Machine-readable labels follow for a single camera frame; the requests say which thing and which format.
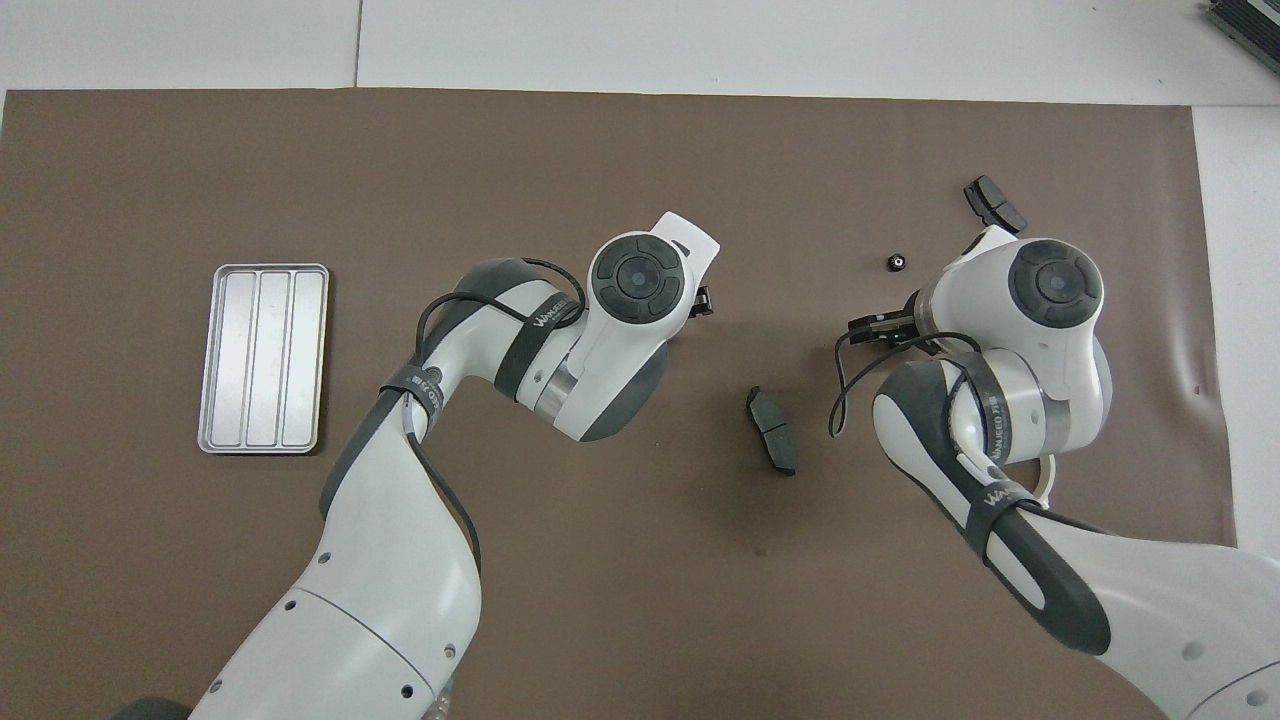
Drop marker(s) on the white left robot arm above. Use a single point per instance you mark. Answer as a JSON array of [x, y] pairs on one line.
[[380, 600]]

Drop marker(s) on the brown paper table mat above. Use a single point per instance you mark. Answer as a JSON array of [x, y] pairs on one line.
[[600, 160]]

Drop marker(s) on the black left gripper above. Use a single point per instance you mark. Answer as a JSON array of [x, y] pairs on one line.
[[702, 302]]

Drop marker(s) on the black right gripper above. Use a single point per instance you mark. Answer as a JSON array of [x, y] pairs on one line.
[[898, 330]]

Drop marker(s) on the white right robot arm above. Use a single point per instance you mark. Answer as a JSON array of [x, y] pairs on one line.
[[1050, 400]]

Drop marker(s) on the grey finned metal device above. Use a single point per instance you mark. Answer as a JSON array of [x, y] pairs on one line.
[[1250, 25]]

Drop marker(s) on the stacked dark grey brake pads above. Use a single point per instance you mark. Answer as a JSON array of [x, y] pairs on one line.
[[995, 200]]

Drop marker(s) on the silver ribbed metal tray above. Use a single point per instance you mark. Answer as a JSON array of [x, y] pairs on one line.
[[265, 360]]

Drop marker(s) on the single dark grey brake pad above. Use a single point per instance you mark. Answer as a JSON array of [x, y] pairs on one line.
[[772, 430]]

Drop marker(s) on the white curved plastic clamp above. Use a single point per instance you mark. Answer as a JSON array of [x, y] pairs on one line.
[[1048, 480]]

